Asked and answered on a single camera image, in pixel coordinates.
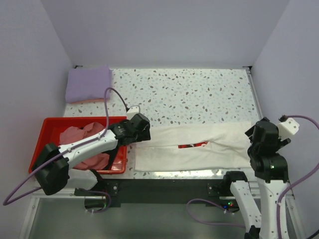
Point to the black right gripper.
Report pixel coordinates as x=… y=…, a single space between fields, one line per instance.
x=280 y=142

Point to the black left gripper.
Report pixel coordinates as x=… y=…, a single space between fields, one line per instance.
x=144 y=135

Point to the white t-shirt red print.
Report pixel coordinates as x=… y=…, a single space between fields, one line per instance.
x=194 y=147

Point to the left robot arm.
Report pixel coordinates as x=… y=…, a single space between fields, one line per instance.
x=55 y=164

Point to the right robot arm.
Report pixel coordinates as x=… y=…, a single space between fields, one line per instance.
x=267 y=221

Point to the black garment in bin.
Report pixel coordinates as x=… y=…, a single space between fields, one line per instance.
x=112 y=157

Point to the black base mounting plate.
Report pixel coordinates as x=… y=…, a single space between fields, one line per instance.
x=158 y=191

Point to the folded purple t-shirt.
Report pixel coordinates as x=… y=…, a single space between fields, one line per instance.
x=88 y=83

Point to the pink t-shirt in bin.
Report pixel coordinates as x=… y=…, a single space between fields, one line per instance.
x=74 y=134

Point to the red plastic bin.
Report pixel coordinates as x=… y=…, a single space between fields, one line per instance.
x=51 y=130

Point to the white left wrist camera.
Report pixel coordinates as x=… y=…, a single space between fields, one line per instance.
x=132 y=111

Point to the aluminium frame rail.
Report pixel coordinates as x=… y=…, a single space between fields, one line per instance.
x=255 y=191

